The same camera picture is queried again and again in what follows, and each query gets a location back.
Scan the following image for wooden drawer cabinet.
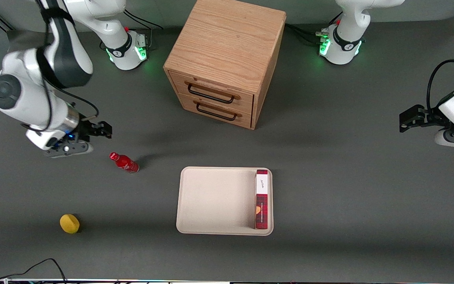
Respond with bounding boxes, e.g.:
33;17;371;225
163;0;287;130

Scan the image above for red coke bottle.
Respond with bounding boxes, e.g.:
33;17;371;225
109;152;140;174

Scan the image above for black drawer handle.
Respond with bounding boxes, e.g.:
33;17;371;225
196;102;238;121
187;84;236;105

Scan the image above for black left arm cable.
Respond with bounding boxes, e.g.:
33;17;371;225
426;36;454;112

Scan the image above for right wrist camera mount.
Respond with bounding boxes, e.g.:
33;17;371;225
25;128;94;159

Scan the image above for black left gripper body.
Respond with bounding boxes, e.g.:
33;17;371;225
419;106;449;127

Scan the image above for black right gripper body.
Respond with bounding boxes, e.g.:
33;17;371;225
76;118;99;142

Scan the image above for thin black table cable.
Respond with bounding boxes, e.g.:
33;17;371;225
0;258;68;283

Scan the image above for yellow lemon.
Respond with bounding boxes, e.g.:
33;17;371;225
60;214;80;234

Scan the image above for black left arm base cables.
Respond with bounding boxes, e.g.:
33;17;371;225
285;23;330;46

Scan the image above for red plaid box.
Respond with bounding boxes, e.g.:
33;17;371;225
254;169;269;230

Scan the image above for black right arm base cable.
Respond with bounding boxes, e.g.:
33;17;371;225
124;8;164;49

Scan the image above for beige plastic tray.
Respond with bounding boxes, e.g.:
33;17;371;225
176;166;274;236

